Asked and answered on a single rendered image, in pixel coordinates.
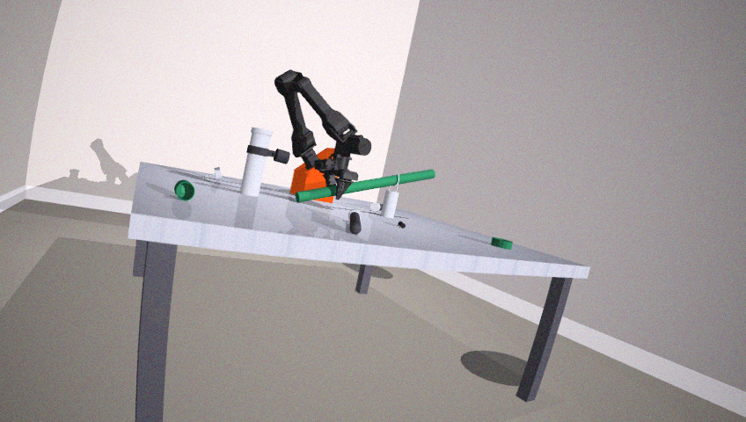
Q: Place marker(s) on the white capped post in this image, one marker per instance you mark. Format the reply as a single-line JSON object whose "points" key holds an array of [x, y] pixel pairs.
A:
{"points": [[255, 164]]}

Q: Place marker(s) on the green ring with two small tabs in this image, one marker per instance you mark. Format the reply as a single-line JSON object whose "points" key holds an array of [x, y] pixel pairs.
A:
{"points": [[498, 242]]}

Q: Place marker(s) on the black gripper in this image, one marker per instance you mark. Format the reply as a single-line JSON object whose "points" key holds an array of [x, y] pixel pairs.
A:
{"points": [[345, 176]]}

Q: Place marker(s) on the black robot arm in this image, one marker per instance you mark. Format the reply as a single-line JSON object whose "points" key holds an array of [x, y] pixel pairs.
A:
{"points": [[289, 84]]}

